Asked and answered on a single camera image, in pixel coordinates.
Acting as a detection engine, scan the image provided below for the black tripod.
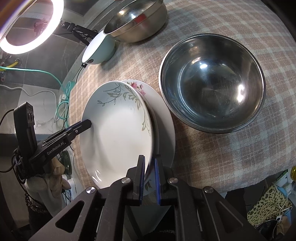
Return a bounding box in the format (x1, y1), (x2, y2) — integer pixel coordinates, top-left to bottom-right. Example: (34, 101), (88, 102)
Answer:
(61, 22), (98, 46)

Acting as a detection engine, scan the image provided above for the small pink flower plate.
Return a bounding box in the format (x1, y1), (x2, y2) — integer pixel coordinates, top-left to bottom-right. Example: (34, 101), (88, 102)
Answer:
(121, 79), (176, 196)

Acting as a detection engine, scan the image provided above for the leopard print pouch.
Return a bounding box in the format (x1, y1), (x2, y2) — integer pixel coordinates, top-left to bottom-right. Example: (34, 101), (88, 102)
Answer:
(247, 184), (292, 227)

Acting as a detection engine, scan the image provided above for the yellow gas hose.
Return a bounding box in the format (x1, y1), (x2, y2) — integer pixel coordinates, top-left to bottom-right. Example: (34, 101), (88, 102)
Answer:
(4, 60), (20, 69)

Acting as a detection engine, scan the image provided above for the white leaf pattern plate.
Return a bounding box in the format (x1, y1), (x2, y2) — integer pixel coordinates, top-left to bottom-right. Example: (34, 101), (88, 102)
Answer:
(79, 81), (154, 188)

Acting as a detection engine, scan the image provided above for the teal power cable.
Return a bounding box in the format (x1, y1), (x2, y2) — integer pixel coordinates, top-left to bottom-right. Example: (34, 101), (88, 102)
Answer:
(0, 66), (76, 128)

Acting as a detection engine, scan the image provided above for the large stainless steel bowl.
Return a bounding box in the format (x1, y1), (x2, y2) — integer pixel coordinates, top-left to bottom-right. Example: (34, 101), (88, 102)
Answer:
(103, 1), (168, 43)

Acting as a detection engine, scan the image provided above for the light blue ceramic bowl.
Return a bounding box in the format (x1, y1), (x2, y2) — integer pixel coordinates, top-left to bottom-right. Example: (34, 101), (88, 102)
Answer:
(82, 31), (115, 65)

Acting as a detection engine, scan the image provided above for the left gloved hand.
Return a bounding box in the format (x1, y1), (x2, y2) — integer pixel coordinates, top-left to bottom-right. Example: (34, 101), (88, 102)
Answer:
(25, 157), (71, 217)

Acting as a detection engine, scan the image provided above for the ring light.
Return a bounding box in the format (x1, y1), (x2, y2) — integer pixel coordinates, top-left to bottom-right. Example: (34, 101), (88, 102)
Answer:
(1, 1), (64, 54)

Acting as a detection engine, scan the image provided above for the white power cable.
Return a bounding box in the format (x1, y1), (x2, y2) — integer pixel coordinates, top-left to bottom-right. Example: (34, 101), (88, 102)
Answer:
(0, 84), (67, 117)

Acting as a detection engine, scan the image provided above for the red steel bowl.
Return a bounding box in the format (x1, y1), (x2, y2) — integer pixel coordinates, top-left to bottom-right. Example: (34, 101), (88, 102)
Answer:
(159, 33), (266, 133)

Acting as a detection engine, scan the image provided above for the dark green dish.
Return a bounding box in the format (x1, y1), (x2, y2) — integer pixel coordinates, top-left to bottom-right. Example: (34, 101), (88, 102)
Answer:
(60, 150), (72, 176)

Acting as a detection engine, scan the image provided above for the teal power strip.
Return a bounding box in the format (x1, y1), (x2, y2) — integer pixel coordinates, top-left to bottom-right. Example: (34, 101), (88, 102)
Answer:
(66, 81), (76, 98)

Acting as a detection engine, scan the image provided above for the large pink rose plate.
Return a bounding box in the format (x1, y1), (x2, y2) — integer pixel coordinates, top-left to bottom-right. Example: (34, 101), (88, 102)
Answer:
(146, 102), (159, 156)

